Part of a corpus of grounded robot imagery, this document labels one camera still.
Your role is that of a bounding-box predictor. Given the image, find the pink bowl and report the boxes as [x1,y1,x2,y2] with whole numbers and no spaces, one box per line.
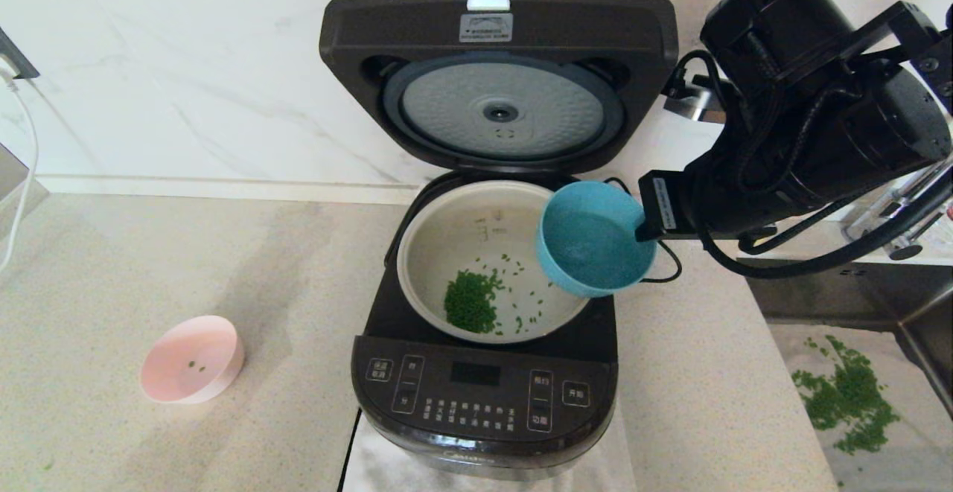
[139,316,246,405]

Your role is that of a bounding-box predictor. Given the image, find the stainless steel sink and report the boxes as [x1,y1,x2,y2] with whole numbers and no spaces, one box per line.
[745,258,953,492]

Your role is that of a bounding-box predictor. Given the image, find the white towel under cooker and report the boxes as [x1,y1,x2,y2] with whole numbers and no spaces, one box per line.
[341,403,638,492]

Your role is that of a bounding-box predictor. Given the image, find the blue bowl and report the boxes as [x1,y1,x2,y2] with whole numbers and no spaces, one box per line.
[536,181,658,298]

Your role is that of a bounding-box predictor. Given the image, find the white inner pot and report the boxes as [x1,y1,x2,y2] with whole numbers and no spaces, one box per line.
[397,181,596,344]

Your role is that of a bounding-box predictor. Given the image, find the green grains on sink towel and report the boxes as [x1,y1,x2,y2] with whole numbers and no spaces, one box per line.
[791,334,902,454]

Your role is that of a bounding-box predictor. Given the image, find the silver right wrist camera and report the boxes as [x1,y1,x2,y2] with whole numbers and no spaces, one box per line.
[663,79,727,124]

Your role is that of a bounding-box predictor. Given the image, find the black power cable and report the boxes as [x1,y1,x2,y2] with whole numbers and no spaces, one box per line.
[603,176,683,284]

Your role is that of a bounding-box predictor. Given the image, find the grey wall socket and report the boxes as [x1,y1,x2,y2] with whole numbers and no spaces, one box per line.
[0,27,39,80]

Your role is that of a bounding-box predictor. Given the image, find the white power cable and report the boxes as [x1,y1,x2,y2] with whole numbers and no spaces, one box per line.
[0,75,39,273]

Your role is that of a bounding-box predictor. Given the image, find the white towel in sink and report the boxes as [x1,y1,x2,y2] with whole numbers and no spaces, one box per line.
[767,321,953,492]

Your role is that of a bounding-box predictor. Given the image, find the black rice cooker base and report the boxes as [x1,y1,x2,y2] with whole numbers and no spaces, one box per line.
[351,172,620,482]

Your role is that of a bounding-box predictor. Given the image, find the chrome faucet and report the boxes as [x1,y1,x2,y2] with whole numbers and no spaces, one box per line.
[841,157,953,261]

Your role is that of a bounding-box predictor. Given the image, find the grey metal panel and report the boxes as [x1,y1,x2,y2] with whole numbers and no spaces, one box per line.
[0,142,49,240]

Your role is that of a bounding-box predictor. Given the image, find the chopped green vegetables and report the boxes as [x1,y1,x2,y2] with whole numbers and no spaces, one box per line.
[186,254,548,371]

